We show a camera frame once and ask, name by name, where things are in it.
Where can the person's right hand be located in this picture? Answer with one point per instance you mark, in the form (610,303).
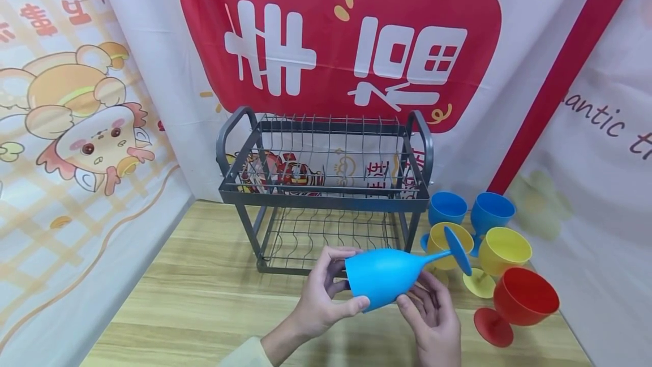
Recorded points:
(438,327)

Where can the person's left hand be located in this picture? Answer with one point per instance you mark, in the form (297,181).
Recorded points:
(316,304)

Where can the person's right fingers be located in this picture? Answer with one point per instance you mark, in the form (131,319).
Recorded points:
(432,293)

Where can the person's left thumb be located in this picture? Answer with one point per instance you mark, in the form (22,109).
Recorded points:
(351,306)

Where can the person's left fingers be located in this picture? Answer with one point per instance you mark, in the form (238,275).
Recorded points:
(337,286)

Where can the person's left index finger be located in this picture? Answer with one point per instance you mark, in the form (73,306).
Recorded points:
(338,252)

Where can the person's right thumb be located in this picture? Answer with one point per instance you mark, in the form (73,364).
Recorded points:
(407,307)

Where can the tall blue plastic goblet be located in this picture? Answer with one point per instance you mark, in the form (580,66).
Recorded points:
(382,276)

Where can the person's left forearm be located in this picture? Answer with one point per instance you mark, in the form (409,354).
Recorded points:
(270,350)

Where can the grey two-tier metal dish rack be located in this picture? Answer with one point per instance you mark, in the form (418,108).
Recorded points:
(326,201)

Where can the yellow plastic goblet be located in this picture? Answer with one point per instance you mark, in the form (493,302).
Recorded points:
(504,251)
(439,239)

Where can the short blue plastic goblet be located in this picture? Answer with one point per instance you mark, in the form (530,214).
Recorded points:
(447,208)
(491,214)

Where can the red plastic goblet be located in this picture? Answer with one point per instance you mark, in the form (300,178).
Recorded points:
(524,296)

